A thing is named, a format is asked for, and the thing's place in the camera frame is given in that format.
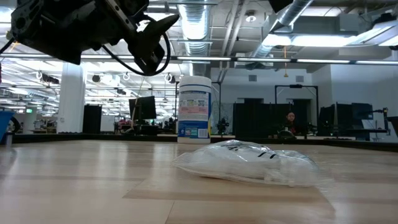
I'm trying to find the blue plastic bin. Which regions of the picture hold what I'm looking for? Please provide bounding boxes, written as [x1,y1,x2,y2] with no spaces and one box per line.
[0,111,16,146]

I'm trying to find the person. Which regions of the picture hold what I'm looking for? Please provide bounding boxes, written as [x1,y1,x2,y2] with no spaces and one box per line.
[281,111,301,138]

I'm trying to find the vanity pack in clear bag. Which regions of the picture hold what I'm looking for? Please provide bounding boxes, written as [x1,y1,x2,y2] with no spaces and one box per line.
[172,139,335,188]

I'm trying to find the silver ventilation duct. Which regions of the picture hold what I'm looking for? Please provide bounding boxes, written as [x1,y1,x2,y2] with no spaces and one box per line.
[177,0,213,77]

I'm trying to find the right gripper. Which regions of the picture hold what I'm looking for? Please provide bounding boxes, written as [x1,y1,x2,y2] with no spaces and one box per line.
[268,0,295,14]

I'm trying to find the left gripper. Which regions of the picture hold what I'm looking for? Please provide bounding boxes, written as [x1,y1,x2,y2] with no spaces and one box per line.
[58,0,180,75]

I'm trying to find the black cabinet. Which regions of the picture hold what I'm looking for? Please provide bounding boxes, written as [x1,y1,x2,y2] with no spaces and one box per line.
[81,104,103,134]

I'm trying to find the black partition panels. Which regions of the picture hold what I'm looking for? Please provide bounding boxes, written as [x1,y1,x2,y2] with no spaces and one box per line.
[232,98,318,139]

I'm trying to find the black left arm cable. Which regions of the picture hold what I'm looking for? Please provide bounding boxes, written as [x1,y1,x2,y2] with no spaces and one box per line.
[0,37,16,55]

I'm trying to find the black background monitor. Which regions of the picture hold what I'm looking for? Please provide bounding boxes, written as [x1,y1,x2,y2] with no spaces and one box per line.
[129,96,157,126]

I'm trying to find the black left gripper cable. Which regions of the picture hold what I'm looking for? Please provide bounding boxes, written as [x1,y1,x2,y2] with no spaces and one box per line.
[101,30,172,77]

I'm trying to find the black gantry frame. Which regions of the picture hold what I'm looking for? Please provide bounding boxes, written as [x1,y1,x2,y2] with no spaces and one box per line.
[274,83,320,108]

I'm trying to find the white pillar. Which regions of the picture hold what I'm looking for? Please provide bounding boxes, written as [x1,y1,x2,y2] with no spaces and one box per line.
[57,62,86,134]

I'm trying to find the black workstation screens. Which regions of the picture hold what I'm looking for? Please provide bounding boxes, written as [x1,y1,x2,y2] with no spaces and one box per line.
[318,101,374,136]

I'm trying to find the white wipes canister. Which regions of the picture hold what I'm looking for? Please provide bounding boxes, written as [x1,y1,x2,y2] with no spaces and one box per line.
[177,75,213,144]

